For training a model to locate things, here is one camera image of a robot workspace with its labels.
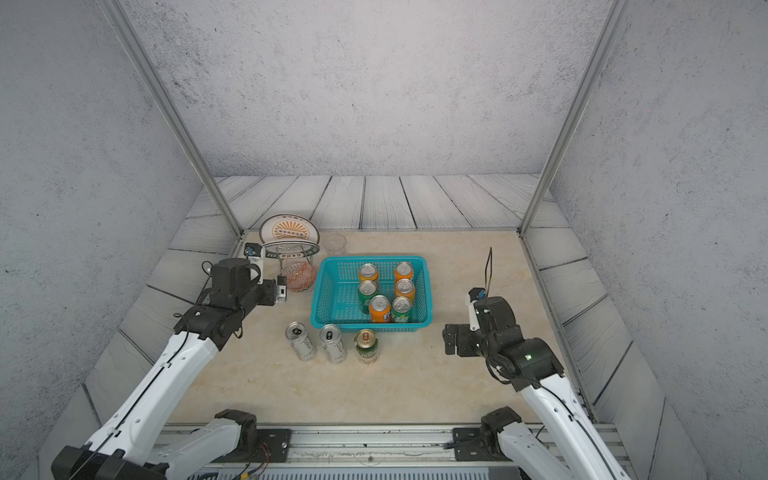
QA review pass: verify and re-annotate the silver drink can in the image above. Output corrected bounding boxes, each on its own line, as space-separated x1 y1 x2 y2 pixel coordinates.
285 322 317 361
319 324 347 364

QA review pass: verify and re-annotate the teal plastic basket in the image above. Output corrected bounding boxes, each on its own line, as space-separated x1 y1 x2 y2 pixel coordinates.
310 254 433 332

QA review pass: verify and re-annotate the green gold beer can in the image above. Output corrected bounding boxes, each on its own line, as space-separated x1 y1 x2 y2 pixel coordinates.
354 329 379 364

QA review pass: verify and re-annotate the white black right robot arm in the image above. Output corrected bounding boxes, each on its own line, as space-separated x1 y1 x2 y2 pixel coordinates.
443 287 629 479

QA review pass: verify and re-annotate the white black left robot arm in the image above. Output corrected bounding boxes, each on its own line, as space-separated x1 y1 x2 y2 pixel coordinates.
51 257 287 479

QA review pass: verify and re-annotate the orange patterned bowl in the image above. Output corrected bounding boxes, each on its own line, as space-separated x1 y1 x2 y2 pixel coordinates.
280 261 317 292

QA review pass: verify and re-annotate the green rimmed flat plate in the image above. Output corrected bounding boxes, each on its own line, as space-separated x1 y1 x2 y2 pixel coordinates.
263 239 320 260

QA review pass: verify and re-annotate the upright plate with sunburst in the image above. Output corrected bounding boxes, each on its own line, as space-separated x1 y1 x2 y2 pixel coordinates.
259 214 320 243

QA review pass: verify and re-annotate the green soda can front right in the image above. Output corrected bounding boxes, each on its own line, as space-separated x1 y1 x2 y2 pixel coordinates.
391 296 413 323

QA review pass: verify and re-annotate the green soda can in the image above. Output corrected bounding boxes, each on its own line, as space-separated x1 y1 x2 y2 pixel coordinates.
391 296 413 323
357 281 378 315

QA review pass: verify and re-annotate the clear drinking glass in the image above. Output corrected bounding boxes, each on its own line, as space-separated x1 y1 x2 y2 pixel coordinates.
323 232 347 257

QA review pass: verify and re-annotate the orange soda can middle right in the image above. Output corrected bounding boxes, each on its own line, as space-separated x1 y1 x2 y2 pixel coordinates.
395 278 416 304

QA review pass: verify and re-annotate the orange soda can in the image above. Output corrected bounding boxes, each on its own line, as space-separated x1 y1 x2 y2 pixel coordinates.
394 261 415 282
358 262 379 284
369 294 392 323
395 278 416 304

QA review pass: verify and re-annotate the orange soda can front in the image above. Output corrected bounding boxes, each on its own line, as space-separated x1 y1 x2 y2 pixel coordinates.
369 294 392 323

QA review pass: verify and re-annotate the green soda can middle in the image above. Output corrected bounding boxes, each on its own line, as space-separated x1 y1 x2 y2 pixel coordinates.
357 281 378 315

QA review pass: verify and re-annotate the orange soda can back right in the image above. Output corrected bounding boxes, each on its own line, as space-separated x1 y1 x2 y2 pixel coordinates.
394 261 415 282

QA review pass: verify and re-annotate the orange soda can back left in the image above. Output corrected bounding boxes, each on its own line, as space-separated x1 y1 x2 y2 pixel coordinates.
358 262 379 284

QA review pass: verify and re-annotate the metal wire plate rack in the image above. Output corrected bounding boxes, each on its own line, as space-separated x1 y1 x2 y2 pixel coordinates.
279 256 313 277

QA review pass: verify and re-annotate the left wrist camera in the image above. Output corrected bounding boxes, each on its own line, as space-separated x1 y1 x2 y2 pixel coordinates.
243 242 264 284

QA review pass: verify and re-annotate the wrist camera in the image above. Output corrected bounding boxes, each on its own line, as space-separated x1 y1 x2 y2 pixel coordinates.
243 242 264 284
466 287 486 331

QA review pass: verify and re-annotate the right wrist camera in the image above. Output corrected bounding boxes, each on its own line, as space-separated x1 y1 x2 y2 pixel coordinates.
466 287 486 331

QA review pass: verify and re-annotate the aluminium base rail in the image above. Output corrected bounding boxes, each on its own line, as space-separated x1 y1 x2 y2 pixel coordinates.
104 423 637 480

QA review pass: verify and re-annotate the left aluminium frame post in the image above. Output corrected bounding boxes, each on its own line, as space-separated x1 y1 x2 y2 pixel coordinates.
98 0 244 239

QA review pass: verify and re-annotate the aluminium frame post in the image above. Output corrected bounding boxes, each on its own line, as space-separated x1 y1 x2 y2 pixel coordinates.
518 0 631 238
98 0 244 239

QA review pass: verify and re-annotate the right aluminium frame post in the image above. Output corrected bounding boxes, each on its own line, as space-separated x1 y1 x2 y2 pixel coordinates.
518 0 631 238

